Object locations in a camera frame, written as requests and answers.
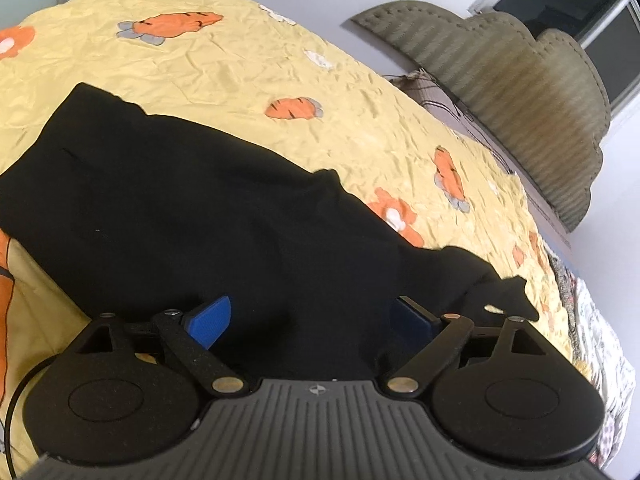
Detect black pants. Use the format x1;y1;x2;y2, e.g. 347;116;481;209
1;84;538;380

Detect striped mattress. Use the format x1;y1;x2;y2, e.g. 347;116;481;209
387;70;570;250

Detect olive padded headboard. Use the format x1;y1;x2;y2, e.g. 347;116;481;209
352;0;611;231

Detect yellow carrot print bedsheet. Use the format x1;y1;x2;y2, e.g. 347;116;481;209
1;0;594;479

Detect dark window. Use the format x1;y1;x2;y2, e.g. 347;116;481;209
469;0;639;116

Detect black cable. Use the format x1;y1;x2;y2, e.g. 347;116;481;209
4;356;57;478

